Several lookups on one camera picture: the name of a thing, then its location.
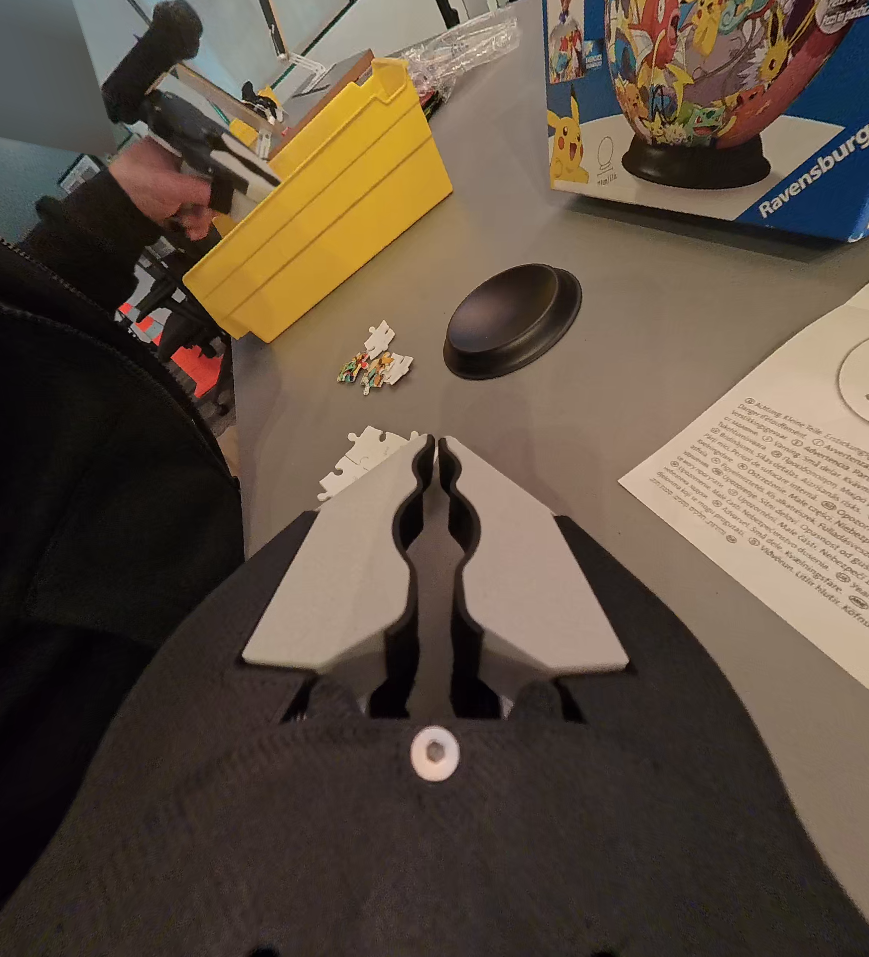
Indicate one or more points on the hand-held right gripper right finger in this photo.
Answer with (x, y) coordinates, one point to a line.
(539, 583)

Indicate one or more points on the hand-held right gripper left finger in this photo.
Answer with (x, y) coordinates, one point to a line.
(337, 583)

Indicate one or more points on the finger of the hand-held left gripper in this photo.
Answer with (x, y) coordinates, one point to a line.
(251, 196)
(240, 152)

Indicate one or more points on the yellow plastic bin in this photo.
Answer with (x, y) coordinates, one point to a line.
(330, 209)

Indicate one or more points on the joined white puzzle section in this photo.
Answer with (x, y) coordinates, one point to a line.
(363, 448)

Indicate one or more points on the colourful printed puzzle piece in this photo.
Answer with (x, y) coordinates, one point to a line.
(372, 374)
(348, 370)

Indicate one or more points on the person's left forearm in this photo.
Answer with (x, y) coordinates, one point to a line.
(91, 239)

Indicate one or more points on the white puzzle piece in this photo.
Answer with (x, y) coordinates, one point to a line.
(380, 338)
(398, 368)

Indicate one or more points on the black round puzzle stand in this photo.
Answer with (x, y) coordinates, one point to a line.
(509, 318)

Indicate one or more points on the printed puzzle box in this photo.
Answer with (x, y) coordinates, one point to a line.
(674, 194)

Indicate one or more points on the person's left hand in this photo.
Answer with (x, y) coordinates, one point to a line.
(154, 187)

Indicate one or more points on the yellow black device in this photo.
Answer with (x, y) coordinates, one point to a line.
(262, 103)

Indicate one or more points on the brown wooden board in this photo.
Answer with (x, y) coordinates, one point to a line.
(345, 71)

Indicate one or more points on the grey framed cabinet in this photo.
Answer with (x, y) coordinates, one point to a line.
(79, 176)

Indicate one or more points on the person's beige trousers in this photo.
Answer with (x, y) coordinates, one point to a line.
(231, 452)

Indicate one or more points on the red floor object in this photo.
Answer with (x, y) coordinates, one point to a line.
(199, 374)

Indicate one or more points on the white instruction sheet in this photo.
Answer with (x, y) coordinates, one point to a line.
(771, 501)

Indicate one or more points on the clear plastic bag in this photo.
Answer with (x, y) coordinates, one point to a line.
(464, 45)

